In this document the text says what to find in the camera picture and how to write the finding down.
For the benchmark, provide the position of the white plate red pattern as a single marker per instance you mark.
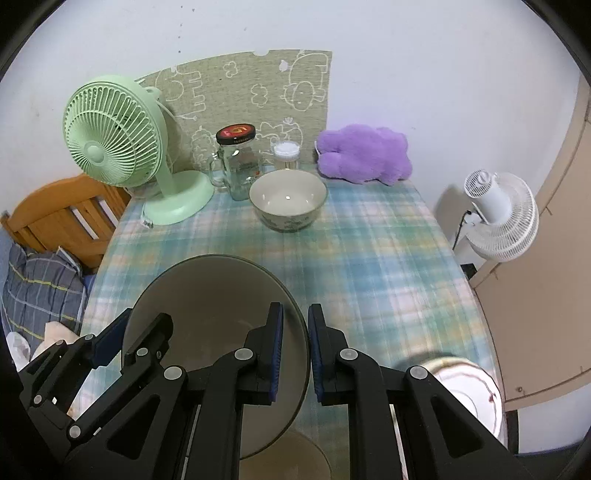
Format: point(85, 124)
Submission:
point(471, 387)

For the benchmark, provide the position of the white clip fan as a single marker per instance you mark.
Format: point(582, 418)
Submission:
point(489, 198)

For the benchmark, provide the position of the glass jar black lid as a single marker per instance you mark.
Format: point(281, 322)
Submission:
point(240, 157)

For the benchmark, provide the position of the white cloth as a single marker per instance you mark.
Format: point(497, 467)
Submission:
point(51, 334)

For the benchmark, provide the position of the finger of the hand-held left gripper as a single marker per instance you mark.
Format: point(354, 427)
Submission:
point(108, 341)
point(150, 341)

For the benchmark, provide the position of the green cartoon wall mat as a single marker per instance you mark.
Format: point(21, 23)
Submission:
point(240, 87)

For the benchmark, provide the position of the cotton swab container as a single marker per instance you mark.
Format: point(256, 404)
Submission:
point(285, 154)

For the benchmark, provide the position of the large floral ceramic bowl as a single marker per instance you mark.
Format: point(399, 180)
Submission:
point(286, 198)

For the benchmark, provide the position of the purple plush toy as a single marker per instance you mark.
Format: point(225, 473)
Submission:
point(364, 152)

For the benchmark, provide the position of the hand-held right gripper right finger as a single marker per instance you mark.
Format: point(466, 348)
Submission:
point(316, 355)

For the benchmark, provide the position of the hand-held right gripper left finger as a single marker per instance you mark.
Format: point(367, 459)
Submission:
point(274, 350)

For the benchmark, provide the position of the green desk fan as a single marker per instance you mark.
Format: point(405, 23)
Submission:
point(111, 134)

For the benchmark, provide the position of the plaid tablecloth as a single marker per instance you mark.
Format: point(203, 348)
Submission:
point(369, 277)

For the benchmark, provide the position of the blue plaid pillow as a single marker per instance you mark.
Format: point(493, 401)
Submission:
point(37, 286)

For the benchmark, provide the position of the medium floral ceramic bowl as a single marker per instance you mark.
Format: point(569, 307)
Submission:
point(207, 304)

